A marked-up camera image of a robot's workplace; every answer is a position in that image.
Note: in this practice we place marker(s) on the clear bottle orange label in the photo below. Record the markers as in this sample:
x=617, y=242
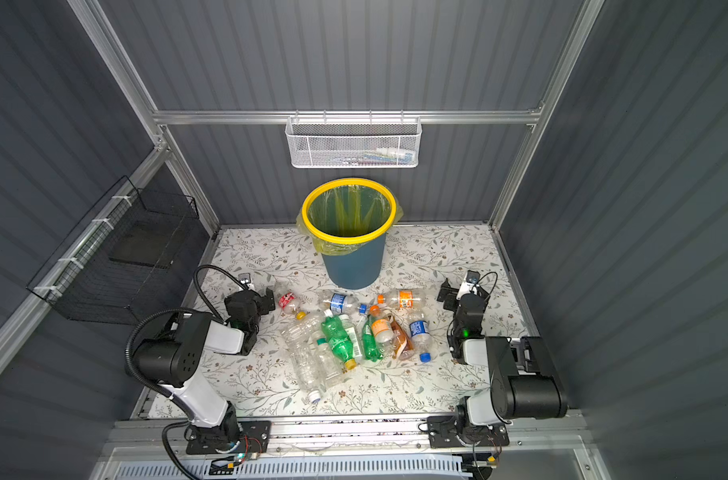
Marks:
x=402, y=299

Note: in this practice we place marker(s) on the clear bottle green label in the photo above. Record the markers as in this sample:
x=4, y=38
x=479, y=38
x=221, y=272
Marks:
x=353, y=334

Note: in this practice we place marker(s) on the blue label blue cap bottle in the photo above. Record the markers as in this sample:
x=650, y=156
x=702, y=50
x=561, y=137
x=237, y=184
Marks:
x=421, y=336

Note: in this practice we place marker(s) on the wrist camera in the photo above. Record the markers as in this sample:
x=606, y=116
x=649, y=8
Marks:
x=469, y=284
x=245, y=280

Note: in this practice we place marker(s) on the blue bin yellow rim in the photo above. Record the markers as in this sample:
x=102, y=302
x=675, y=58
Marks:
x=359, y=269

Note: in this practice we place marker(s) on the large clear crushed bottle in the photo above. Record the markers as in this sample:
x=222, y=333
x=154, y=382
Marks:
x=301, y=339

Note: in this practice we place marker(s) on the blue tube in basket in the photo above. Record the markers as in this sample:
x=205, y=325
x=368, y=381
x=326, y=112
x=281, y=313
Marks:
x=369, y=160

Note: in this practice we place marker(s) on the yellow-green bin liner bag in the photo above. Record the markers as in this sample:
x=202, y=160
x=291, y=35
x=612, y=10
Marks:
x=343, y=215

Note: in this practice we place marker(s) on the orange cap clear bottle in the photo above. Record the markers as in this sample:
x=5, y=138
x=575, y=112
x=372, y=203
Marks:
x=380, y=319

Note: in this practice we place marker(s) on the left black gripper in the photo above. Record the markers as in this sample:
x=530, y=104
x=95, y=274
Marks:
x=263, y=301

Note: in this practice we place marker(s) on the aluminium rail base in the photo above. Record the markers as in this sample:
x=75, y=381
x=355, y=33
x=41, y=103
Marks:
x=422, y=445

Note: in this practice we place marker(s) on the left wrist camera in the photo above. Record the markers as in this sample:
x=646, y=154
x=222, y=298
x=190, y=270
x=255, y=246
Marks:
x=245, y=280

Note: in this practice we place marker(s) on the white wire mesh basket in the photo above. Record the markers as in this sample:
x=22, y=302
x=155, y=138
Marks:
x=314, y=143

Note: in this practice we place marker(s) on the clear bottle white cap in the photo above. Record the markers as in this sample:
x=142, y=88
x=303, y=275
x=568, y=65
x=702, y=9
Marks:
x=333, y=371

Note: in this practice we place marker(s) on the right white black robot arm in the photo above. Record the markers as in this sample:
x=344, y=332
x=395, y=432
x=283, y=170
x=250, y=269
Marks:
x=523, y=380

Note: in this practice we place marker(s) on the clear bottle blue label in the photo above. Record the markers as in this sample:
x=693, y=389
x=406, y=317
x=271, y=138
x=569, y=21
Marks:
x=339, y=303

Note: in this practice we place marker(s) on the clear bottle red label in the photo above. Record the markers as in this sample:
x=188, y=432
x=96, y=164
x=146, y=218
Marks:
x=290, y=303

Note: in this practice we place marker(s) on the green bottle yellow cap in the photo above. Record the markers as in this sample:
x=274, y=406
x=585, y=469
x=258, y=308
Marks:
x=339, y=341

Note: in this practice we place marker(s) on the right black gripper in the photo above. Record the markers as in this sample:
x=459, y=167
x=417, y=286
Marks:
x=454, y=294

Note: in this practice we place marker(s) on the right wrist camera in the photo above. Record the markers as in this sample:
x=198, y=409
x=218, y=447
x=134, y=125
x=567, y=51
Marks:
x=469, y=284

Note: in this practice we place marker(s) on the brown tea bottle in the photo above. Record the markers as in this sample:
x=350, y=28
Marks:
x=402, y=346

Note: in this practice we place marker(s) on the small green bottle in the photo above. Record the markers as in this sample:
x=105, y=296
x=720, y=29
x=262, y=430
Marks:
x=371, y=349

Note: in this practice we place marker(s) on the black wire mesh basket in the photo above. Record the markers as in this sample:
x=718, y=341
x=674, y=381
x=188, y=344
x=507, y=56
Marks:
x=124, y=264

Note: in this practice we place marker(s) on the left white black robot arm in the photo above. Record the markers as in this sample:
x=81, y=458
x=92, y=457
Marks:
x=164, y=353

